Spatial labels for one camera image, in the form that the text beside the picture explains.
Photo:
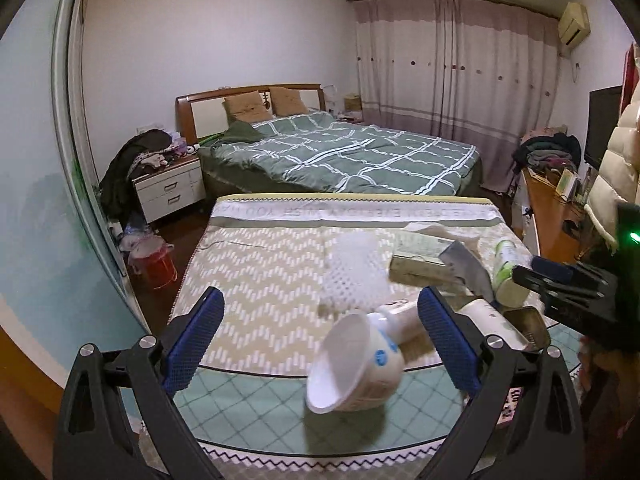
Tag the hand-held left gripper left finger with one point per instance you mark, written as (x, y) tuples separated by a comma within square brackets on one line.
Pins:
[(195, 340)]

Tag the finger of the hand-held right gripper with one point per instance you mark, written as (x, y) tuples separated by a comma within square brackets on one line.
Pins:
[(552, 267), (550, 285)]

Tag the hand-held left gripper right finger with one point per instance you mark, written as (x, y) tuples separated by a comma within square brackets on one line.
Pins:
[(445, 340)]

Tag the white bottle green label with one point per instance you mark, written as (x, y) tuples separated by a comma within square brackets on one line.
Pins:
[(507, 260)]

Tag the white paper cup blue print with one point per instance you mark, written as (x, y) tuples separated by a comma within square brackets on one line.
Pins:
[(350, 365)]

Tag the white foam net sleeve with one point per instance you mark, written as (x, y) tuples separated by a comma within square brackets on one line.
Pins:
[(352, 270)]

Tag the wooden desk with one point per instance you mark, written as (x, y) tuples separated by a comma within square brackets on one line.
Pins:
[(550, 225)]

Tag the open metal tin can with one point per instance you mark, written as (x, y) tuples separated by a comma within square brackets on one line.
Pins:
[(525, 327)]

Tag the small white plastic bottle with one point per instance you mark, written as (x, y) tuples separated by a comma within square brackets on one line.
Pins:
[(400, 317)]

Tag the olive green paper box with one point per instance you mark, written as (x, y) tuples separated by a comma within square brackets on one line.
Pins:
[(422, 270)]

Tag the small green white box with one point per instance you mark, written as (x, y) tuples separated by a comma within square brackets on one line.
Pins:
[(566, 184)]

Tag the red bucket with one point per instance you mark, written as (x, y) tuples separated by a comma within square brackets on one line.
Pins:
[(155, 265)]

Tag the teal diamond table cover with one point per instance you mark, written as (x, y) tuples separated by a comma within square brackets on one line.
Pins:
[(250, 410)]

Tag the beige chevron tablecloth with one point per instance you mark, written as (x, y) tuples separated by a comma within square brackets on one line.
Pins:
[(270, 265)]

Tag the folded clothes pile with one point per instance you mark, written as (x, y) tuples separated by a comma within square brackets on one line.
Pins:
[(547, 152)]

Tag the plastic bags heap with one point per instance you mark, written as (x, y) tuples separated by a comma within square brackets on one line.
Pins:
[(132, 235)]

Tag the black television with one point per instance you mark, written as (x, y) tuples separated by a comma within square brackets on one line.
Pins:
[(602, 125)]

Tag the white nightstand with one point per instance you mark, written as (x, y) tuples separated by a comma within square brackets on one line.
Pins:
[(167, 190)]

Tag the dark clothes pile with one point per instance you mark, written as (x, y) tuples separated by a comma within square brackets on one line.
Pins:
[(130, 160)]

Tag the clutter of small toiletries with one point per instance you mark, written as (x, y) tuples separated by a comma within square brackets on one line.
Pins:
[(182, 147)]

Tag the green checked quilt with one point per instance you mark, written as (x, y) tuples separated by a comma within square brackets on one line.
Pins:
[(350, 155)]

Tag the pink beige curtain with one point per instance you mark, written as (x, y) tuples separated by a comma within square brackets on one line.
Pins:
[(450, 85)]

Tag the dark green cloth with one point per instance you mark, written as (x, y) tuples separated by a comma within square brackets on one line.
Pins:
[(240, 132)]

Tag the sliding wardrobe door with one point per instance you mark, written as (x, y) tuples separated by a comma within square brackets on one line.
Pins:
[(45, 185)]

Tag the brown pillow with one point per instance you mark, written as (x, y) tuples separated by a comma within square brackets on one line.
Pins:
[(245, 107), (287, 101)]

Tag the beige air conditioner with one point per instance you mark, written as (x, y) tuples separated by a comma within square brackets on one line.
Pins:
[(574, 22)]

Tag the brown tissue box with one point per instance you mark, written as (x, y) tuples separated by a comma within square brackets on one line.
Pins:
[(352, 102)]

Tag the wooden bed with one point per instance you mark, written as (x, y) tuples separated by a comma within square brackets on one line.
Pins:
[(300, 105)]

